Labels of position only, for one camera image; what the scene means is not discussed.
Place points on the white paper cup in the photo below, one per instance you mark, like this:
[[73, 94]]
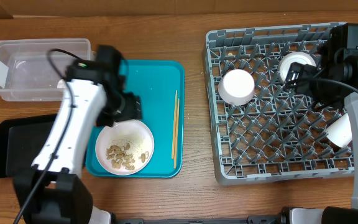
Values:
[[339, 132]]

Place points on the wooden chopstick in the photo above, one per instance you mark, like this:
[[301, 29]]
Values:
[[174, 122], [176, 135]]

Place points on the pile of peanuts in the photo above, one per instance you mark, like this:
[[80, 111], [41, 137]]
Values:
[[122, 160]]

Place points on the pile of rice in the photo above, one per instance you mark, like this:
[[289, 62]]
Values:
[[133, 142]]

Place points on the wooden chopstick left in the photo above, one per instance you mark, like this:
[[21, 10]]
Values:
[[174, 122]]

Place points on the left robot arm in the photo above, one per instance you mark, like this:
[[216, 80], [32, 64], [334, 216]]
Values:
[[51, 190]]

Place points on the clear plastic bin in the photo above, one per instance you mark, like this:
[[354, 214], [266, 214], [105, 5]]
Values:
[[25, 73]]

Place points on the grey dish rack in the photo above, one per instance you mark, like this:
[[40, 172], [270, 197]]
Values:
[[279, 134]]

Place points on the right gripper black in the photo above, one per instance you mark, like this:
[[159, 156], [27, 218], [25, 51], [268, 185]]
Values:
[[306, 79]]

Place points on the white bowl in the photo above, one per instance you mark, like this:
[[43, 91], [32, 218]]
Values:
[[286, 61]]

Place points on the large pink plate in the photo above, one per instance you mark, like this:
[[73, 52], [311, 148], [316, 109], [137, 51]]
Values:
[[103, 142]]

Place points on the black tray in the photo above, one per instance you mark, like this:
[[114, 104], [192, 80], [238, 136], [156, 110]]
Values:
[[21, 140]]

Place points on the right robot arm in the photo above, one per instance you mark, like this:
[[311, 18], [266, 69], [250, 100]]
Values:
[[334, 84]]

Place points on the wooden chopstick right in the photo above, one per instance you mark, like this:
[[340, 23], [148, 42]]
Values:
[[176, 135]]

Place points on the teal serving tray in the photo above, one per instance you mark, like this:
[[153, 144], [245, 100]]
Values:
[[155, 81]]

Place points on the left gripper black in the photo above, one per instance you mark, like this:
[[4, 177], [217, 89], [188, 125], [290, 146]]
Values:
[[133, 110]]

